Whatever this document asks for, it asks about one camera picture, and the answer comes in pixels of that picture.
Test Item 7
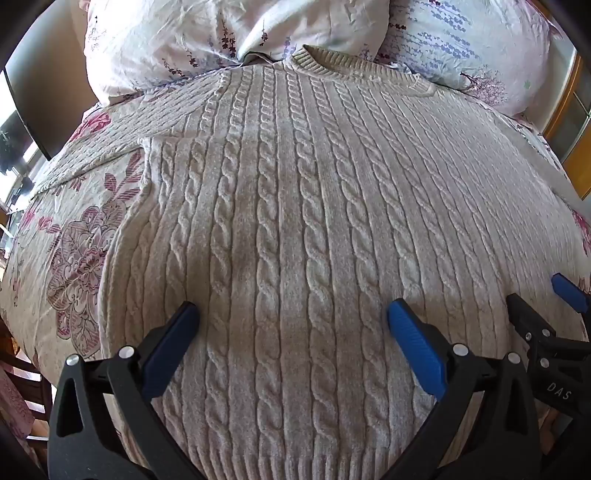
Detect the pink floral bed sheet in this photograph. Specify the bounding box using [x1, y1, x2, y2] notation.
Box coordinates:
[0, 90, 591, 462]

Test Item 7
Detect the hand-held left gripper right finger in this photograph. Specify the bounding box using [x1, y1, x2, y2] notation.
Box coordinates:
[382, 298, 541, 480]

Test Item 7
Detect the dark headboard panel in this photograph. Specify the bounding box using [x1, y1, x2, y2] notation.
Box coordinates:
[4, 13, 100, 161]

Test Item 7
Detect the white pillow with purple sprigs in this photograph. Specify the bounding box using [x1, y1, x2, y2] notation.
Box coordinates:
[84, 0, 394, 106]

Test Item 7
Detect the pillow with blue lavender print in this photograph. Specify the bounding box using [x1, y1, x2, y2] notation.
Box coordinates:
[373, 0, 570, 117]

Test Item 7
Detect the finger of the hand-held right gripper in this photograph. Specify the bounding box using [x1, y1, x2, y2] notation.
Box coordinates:
[506, 294, 557, 348]
[551, 272, 591, 319]

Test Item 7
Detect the cream cable-knit sweater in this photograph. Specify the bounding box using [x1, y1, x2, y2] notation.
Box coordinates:
[34, 45, 591, 480]

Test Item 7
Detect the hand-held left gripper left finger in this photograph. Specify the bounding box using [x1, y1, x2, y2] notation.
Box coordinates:
[47, 301, 201, 480]

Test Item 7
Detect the dark wooden chair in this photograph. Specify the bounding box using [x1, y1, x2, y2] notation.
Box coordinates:
[0, 318, 54, 446]

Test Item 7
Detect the wooden cabinet with glass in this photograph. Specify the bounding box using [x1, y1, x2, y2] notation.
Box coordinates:
[542, 50, 591, 200]

